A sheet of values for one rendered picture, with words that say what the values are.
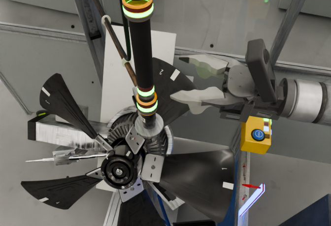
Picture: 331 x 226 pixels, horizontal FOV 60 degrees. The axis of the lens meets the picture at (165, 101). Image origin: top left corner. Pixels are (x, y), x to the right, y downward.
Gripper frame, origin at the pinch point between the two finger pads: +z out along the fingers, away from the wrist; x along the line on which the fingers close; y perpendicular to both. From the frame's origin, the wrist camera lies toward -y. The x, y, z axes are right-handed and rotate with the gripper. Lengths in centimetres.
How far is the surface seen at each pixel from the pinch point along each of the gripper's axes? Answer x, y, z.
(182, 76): 18.9, 23.7, 1.4
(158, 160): 2.4, 48.1, 5.5
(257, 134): 25, 58, -29
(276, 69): 70, 69, -40
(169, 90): 15.7, 27.2, 4.6
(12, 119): 62, 167, 146
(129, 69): 8.3, 11.2, 13.0
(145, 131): -2.6, 19.8, 7.1
